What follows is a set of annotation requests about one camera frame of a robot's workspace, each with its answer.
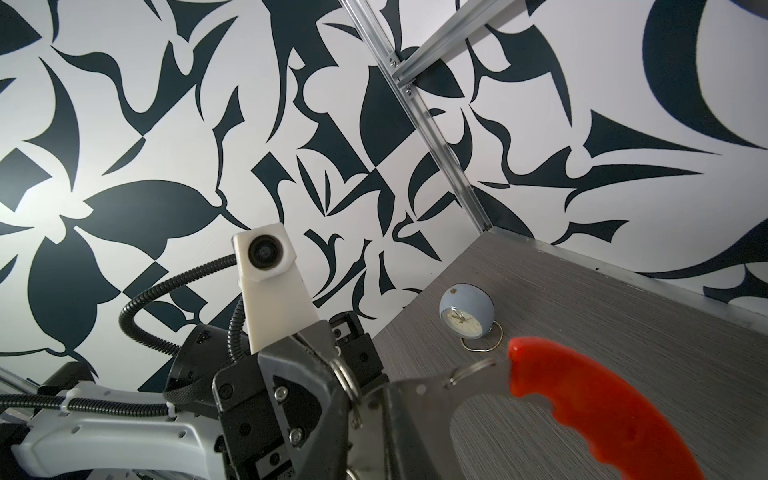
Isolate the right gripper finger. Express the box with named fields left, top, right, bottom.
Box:
left=382, top=383, right=468, bottom=479

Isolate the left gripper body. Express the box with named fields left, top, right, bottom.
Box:
left=164, top=312, right=387, bottom=479

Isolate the black corrugated cable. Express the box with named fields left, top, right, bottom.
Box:
left=0, top=253, right=250, bottom=418

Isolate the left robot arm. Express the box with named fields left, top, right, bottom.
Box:
left=1, top=313, right=387, bottom=479

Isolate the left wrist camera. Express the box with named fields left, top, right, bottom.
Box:
left=232, top=223, right=319, bottom=354

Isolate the blue round alarm clock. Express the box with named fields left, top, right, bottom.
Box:
left=438, top=283, right=504, bottom=353

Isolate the red handled metal key ring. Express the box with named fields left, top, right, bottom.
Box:
left=344, top=335, right=706, bottom=480

